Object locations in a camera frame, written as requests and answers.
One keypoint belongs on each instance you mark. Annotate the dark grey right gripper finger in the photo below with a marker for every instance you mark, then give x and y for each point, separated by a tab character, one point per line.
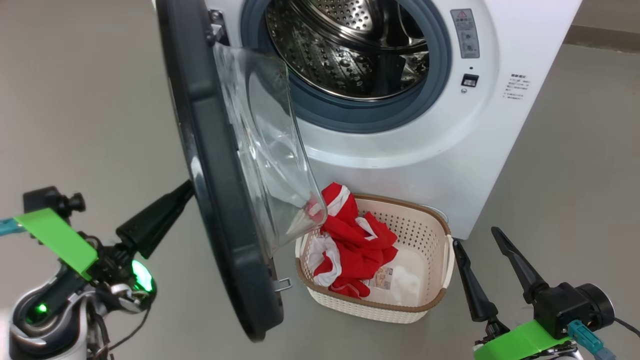
475	290
520	270

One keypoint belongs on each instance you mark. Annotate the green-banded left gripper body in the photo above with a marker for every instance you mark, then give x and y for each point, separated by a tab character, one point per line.
55	235

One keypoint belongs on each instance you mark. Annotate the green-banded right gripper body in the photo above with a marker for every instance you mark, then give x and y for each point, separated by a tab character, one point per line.
520	345

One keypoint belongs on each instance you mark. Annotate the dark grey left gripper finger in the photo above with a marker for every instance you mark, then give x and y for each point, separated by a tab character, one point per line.
150	225

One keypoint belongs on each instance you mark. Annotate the dark round glass washer door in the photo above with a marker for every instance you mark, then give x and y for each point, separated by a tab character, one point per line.
215	175

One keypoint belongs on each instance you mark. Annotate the cream perforated laundry basket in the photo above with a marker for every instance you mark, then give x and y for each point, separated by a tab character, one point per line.
425	235

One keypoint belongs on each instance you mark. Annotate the printed basket label sticker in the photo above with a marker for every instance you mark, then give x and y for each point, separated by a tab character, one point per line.
384	277

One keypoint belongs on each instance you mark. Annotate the white front-load washing machine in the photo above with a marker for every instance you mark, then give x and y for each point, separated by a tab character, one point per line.
425	150

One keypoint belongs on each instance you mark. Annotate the grey warning label sticker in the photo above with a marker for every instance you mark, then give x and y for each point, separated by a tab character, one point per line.
465	32

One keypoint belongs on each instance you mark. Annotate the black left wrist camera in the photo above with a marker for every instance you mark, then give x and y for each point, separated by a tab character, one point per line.
42	200

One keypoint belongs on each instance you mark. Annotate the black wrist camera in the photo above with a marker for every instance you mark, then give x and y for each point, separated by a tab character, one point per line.
565	305
42	200

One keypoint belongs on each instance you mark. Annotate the teal left camera connector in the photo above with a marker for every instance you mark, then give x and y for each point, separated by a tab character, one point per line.
10	226

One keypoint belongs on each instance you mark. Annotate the teal camera connector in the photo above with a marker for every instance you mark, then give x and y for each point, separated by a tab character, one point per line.
585	336
10	226

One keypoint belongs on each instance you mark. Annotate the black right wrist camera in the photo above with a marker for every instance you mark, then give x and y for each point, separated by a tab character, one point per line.
565	305

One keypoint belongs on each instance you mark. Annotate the teal right camera connector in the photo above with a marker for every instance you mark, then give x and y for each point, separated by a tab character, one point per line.
585	336

